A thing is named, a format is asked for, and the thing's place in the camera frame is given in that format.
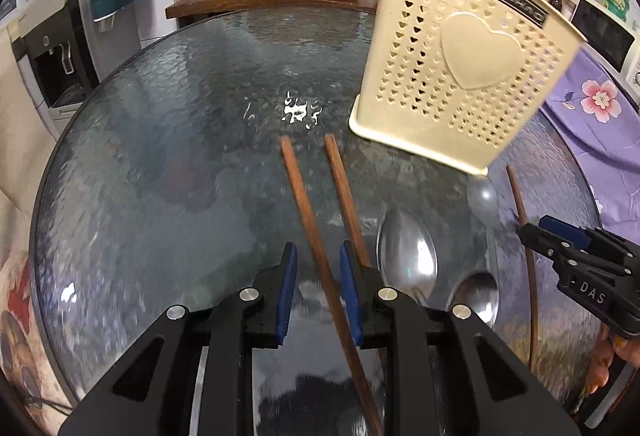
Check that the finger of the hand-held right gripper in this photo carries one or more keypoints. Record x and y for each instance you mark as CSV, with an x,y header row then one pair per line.
x,y
537,238
562,228

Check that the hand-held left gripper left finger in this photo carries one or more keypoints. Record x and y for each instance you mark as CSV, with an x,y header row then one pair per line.
x,y
285,296

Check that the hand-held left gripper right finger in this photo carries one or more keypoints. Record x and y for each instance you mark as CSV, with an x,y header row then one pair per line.
x,y
350,296

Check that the brown wooden chopstick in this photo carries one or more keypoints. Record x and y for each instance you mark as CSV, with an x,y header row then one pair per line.
x,y
304,211
520,211
345,191

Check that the cream plastic utensil holder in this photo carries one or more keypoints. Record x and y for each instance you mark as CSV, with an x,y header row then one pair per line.
x,y
480,50

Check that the person's right hand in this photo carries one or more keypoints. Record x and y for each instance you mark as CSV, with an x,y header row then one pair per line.
x,y
600,361

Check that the clear plastic spoon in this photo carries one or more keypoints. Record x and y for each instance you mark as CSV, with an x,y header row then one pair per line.
x,y
482,203

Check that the oval metal spoon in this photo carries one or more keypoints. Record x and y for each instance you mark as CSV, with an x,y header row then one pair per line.
x,y
407,251

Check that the purple floral cloth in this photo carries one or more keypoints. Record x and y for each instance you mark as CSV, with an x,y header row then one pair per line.
x,y
615,140

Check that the white microwave oven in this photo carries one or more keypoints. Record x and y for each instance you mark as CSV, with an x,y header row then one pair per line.
x,y
600,33

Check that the patterned floor mat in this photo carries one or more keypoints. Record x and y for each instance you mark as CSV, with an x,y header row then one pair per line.
x,y
20,316

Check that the wooden counter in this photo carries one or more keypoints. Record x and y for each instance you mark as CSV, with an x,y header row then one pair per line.
x,y
225,0

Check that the white and black water dispenser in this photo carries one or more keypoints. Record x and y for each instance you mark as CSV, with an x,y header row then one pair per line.
x,y
50,40

